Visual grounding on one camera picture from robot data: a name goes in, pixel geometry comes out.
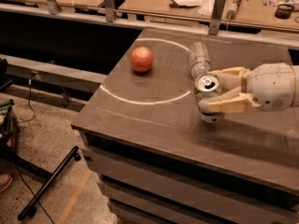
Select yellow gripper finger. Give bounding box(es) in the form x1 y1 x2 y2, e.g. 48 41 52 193
213 66 250 90
198 87 254 114

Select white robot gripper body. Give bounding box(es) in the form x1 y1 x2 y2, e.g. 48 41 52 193
246 63 295 111

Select white green 7up can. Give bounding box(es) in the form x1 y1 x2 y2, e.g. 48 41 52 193
194 73 224 123

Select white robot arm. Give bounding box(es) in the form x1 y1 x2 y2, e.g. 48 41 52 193
199 63 299 113

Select clear plastic water bottle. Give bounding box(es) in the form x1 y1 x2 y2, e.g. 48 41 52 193
189 42 211 79

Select black round container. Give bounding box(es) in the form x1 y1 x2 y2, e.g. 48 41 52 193
275 4 294 20

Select caulk tube tool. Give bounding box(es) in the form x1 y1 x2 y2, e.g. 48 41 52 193
226 0 242 19

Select white paper sheets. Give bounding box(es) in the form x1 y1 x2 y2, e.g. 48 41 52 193
171 0 215 16

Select orange round fruit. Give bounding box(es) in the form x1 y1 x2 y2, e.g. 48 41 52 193
130 47 153 73

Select grey cabinet with drawers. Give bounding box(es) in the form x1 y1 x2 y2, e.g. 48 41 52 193
72 28 299 224

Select green dark bag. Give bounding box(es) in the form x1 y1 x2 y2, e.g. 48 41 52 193
0 99 19 149

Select black metal floor bar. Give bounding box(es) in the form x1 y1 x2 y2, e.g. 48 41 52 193
18 146 81 221

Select shoe on floor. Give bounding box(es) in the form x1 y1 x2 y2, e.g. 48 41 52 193
0 173 13 192

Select metal bracket post right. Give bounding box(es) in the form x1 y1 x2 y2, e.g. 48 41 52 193
208 0 226 35

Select metal bracket post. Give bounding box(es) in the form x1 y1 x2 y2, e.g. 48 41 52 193
208 0 226 35
47 0 61 15
104 0 117 22

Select metal bracket post middle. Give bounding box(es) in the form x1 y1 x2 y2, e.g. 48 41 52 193
104 0 117 22

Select grey metal rail beam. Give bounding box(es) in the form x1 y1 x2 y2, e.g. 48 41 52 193
0 54 107 93

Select metal bracket post left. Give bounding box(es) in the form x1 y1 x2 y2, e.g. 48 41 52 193
47 0 61 15

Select black cable on floor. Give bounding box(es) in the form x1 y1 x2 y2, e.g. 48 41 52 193
18 72 38 124

